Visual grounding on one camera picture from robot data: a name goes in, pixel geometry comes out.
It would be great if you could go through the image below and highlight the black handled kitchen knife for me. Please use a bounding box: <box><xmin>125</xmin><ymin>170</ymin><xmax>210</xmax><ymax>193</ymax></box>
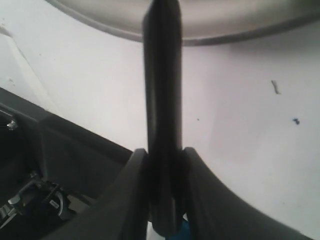
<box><xmin>142</xmin><ymin>0</ymin><xmax>184</xmax><ymax>237</ymax></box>

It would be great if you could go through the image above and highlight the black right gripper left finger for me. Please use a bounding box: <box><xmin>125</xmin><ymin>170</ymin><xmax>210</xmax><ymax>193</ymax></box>
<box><xmin>49</xmin><ymin>148</ymin><xmax>149</xmax><ymax>240</ymax></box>

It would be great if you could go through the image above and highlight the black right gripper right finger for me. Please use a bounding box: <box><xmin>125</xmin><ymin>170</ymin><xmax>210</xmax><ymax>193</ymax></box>
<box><xmin>183</xmin><ymin>147</ymin><xmax>307</xmax><ymax>240</ymax></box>

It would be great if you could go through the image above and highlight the black table frame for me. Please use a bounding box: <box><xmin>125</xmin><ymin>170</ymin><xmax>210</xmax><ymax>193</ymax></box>
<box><xmin>0</xmin><ymin>89</ymin><xmax>132</xmax><ymax>199</ymax></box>

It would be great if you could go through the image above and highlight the round stainless steel plate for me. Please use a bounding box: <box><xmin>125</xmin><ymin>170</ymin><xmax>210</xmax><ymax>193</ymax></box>
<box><xmin>48</xmin><ymin>0</ymin><xmax>320</xmax><ymax>46</ymax></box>

